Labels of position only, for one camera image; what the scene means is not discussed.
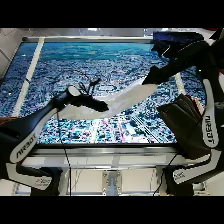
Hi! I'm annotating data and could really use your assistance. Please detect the silver frame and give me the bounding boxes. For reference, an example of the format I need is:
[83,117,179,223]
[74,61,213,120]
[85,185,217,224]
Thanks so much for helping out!
[13,35,221,197]

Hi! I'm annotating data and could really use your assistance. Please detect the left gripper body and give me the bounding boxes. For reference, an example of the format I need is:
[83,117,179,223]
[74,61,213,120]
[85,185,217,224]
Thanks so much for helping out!
[75,95,110,113]

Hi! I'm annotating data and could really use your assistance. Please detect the dark blue garment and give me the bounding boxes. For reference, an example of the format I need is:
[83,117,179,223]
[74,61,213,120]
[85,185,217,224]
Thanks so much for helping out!
[151,30,205,58]

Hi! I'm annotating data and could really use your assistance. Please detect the white garment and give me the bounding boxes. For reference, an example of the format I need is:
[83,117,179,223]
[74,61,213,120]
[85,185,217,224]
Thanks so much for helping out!
[59,82,160,120]

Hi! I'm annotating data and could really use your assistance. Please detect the dark brown garment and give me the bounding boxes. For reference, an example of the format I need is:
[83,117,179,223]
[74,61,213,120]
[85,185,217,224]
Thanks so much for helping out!
[156,93,212,160]

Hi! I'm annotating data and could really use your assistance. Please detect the black cable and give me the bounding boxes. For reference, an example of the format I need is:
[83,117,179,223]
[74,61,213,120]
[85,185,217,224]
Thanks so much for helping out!
[152,152,183,197]
[55,111,73,197]

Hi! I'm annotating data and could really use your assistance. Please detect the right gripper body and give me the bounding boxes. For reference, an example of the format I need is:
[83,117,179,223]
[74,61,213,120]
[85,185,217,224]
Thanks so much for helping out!
[142,65,169,86]

